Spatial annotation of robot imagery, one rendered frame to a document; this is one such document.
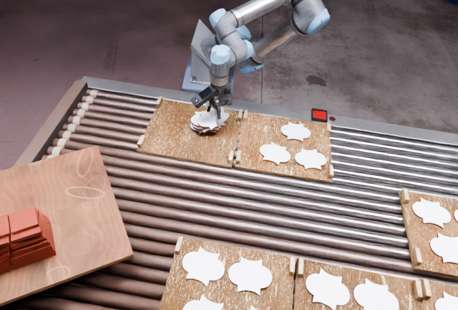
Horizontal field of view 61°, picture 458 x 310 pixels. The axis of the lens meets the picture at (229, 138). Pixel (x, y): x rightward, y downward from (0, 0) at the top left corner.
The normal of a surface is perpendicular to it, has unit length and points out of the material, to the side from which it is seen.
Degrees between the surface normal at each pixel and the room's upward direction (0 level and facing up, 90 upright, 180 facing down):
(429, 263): 0
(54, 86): 0
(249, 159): 0
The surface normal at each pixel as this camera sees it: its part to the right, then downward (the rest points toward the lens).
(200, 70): -0.10, 0.70
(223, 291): 0.07, -0.70
